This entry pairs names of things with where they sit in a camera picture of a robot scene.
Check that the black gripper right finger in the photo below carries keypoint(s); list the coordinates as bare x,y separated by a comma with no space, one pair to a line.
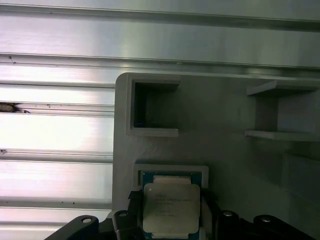
208,217

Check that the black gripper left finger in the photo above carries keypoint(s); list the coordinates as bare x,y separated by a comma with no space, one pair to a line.
136,215

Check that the silver topped CPU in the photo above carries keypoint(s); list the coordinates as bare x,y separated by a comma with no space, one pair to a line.
171,207

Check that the grey parts rack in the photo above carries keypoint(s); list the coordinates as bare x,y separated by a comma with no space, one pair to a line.
212,125

